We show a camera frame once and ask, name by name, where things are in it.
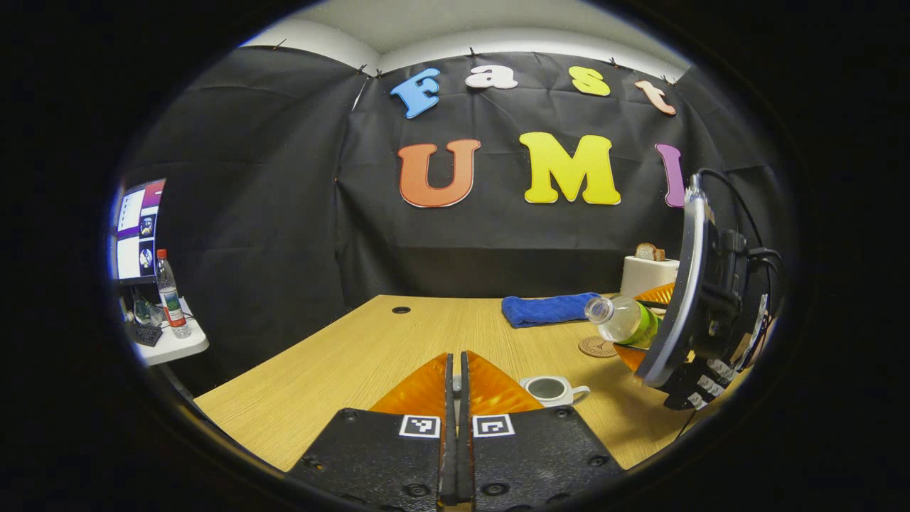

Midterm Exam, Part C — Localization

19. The computer monitor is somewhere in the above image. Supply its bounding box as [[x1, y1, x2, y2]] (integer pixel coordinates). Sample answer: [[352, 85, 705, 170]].
[[110, 178, 167, 285]]

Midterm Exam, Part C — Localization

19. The black backdrop cloth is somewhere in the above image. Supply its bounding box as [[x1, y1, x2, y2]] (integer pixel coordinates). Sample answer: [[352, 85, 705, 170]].
[[117, 46, 790, 388]]

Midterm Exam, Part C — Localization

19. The blue towel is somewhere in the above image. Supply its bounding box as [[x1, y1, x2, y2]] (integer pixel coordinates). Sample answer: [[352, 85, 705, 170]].
[[501, 292, 604, 329]]

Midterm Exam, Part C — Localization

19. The white side table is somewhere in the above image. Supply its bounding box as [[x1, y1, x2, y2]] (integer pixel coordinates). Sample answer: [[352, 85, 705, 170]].
[[128, 299, 210, 367]]

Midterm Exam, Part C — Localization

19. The green label water bottle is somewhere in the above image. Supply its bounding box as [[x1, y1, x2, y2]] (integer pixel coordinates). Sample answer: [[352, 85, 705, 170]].
[[584, 296, 662, 349]]

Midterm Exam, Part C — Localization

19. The white teacup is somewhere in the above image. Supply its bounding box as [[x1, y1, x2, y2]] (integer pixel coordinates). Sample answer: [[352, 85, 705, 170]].
[[520, 375, 591, 408]]

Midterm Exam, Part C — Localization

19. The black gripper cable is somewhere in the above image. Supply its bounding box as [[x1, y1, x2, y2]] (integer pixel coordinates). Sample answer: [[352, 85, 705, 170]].
[[697, 169, 783, 299]]

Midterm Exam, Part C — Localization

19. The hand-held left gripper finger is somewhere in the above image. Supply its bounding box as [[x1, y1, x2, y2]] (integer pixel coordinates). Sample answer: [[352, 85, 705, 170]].
[[288, 352, 456, 512], [459, 351, 626, 512]]

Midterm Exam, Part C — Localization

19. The clear bottle red cap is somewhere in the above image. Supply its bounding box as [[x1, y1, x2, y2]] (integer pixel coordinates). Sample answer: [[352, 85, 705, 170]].
[[156, 249, 193, 339]]

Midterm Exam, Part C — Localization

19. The white toaster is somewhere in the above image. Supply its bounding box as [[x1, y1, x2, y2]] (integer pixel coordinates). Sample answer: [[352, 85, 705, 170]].
[[620, 255, 681, 299]]

